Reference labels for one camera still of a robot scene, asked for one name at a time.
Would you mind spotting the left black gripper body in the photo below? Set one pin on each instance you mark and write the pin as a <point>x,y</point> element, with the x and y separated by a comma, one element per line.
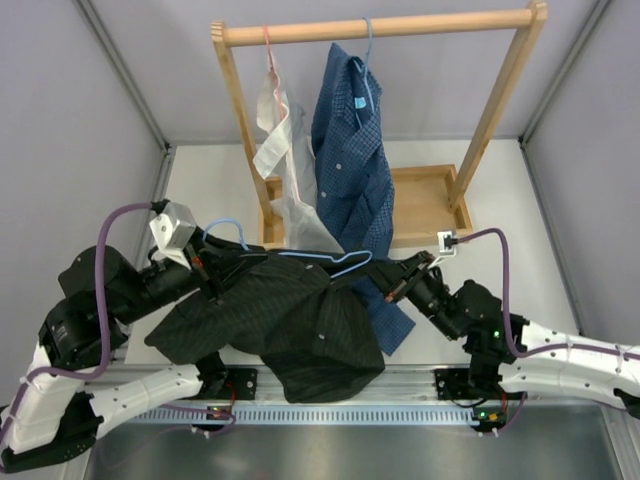
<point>163,285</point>

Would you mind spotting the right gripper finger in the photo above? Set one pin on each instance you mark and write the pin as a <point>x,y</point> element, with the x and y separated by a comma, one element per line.
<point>392,279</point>
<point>421,261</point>

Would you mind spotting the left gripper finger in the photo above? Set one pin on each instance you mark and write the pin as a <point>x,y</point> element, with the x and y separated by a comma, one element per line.
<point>221,272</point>
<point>211,246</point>

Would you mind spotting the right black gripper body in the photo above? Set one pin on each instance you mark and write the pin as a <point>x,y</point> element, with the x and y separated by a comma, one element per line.
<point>430,296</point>

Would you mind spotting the light blue hanger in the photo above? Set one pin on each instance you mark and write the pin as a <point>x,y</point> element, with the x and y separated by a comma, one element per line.
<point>337,264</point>

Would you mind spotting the black striped shirt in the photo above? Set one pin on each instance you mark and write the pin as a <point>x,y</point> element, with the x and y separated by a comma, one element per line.
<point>314,336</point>

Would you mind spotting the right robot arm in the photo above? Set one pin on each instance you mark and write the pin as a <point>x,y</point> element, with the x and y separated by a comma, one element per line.
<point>509,354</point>

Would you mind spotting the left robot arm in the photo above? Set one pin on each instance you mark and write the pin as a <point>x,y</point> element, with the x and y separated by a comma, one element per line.
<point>53,418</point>

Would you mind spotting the blue checked shirt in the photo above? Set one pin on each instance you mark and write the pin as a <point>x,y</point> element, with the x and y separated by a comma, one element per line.
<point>355,199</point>

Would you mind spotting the white shirt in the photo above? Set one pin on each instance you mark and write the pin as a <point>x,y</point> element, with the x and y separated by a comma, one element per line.
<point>285,153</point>

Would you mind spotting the blue hanger with shirt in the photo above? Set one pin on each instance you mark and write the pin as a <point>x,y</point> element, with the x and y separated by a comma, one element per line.
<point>367,60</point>

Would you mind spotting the wooden clothes rack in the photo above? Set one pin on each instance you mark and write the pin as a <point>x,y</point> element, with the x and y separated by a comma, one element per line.
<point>429,199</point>

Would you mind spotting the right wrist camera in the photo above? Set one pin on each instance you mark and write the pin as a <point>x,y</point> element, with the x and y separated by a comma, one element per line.
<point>447,247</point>

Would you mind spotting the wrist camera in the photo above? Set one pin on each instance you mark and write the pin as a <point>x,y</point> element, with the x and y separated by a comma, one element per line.
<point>447,247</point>
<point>172,229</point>

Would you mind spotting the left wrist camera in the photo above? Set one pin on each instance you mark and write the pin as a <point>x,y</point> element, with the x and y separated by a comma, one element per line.
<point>172,229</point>

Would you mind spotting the aluminium mounting rail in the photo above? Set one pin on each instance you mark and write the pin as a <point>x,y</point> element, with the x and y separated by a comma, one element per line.
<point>416,386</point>

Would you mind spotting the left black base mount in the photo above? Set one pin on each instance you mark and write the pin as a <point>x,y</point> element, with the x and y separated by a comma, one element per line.
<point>239,385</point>

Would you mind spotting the slotted grey cable duct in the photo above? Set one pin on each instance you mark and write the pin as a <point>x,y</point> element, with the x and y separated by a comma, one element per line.
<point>415,415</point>

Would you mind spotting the pink wire hanger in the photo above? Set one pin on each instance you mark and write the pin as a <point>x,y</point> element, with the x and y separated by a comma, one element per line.
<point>273,72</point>

